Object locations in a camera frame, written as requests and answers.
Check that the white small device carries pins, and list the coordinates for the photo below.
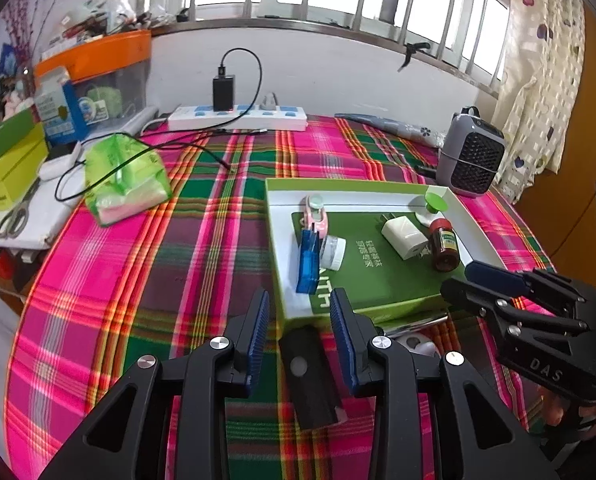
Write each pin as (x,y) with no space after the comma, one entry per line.
(60,165)

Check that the pink oval case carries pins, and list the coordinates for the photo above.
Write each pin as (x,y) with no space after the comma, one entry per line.
(317,215)

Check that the grey scissors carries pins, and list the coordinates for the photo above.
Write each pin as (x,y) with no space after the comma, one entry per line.
(13,220)

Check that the cream patterned curtain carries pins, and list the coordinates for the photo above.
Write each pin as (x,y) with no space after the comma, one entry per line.
(537,85)

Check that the person's right hand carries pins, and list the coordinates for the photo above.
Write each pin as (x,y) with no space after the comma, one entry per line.
(557,405)

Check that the brown jar with red lid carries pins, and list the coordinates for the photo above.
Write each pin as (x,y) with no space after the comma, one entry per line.
(445,247)

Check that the green printed card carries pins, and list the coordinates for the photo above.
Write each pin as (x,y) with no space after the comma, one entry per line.
(367,265)

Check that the purple flower branches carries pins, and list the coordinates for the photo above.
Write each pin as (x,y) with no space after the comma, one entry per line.
(18,25)

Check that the pink green plaid blanket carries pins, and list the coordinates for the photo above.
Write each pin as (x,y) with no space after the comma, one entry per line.
(178,270)

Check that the black charger plug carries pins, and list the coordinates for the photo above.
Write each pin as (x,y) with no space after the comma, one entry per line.
(224,92)

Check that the green and white cardboard box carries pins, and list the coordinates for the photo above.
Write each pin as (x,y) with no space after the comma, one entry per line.
(367,195)

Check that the yellow-green cardboard box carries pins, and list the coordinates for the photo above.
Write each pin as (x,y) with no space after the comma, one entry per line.
(8,180)

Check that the white panda figure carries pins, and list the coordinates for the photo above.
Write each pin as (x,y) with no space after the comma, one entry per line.
(420,347)

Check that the metal window grille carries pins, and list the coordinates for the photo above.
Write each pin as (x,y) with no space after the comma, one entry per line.
(278,21)

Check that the red small object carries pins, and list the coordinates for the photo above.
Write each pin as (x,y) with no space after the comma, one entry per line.
(0,267)

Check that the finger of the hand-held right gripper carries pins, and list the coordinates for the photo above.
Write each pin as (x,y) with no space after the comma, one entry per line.
(472,300)
(497,279)

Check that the white charger adapter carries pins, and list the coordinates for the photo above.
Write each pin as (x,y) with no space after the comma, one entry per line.
(402,237)

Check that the black hook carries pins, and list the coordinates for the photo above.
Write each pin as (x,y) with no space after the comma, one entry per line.
(415,49)

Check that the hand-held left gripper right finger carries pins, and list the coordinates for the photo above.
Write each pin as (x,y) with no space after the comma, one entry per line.
(343,345)

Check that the black rectangular device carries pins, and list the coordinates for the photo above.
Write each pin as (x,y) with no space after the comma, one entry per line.
(310,380)

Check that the green tissue pack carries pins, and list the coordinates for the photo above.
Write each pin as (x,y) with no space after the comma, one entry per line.
(128,180)

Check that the pile of assorted clutter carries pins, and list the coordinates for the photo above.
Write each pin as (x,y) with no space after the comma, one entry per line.
(103,15)

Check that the white power strip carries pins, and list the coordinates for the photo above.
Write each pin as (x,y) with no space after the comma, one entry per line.
(238,119)

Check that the white side table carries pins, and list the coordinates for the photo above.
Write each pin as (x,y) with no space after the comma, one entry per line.
(43,220)

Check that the blue and white carton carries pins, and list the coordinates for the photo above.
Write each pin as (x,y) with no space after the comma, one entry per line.
(60,110)

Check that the green mushroom lamp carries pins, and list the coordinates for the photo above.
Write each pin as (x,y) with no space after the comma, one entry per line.
(435,200)

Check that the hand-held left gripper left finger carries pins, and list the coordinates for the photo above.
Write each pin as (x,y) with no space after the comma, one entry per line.
(258,340)

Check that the grey space heater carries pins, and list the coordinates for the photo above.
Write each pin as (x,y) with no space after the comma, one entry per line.
(470,160)

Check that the storage bin with orange lid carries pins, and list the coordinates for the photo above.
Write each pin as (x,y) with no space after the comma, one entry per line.
(113,50)

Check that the grey floral umbrella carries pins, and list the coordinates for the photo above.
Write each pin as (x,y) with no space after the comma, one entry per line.
(387,127)

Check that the brown wooden wardrobe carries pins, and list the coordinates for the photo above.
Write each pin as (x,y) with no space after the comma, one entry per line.
(592,110)

